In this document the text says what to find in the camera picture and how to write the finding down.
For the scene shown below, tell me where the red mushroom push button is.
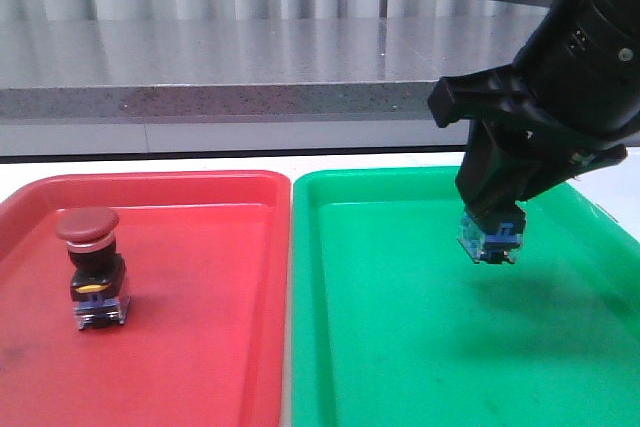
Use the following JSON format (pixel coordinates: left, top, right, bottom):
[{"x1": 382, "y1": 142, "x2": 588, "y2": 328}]
[{"x1": 55, "y1": 207, "x2": 131, "y2": 331}]

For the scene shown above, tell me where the green mushroom push button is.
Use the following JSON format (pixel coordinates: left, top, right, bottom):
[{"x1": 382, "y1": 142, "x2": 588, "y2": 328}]
[{"x1": 457, "y1": 204, "x2": 526, "y2": 265}]

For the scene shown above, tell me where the grey stone counter slab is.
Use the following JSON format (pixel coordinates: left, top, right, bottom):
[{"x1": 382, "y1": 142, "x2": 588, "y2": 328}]
[{"x1": 1, "y1": 14, "x2": 540, "y2": 157}]

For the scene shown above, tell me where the green plastic tray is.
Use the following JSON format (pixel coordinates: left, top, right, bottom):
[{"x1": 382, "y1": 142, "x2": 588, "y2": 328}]
[{"x1": 292, "y1": 167, "x2": 639, "y2": 426}]

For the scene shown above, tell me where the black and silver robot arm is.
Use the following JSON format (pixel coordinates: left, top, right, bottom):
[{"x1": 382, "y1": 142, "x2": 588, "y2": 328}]
[{"x1": 428, "y1": 0, "x2": 639, "y2": 233}]

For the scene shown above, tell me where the red plastic tray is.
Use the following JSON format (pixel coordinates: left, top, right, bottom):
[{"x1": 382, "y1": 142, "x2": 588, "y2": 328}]
[{"x1": 1, "y1": 171, "x2": 290, "y2": 426}]

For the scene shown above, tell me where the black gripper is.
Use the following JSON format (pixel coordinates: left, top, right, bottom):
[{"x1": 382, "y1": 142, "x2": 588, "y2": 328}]
[{"x1": 428, "y1": 0, "x2": 639, "y2": 227}]

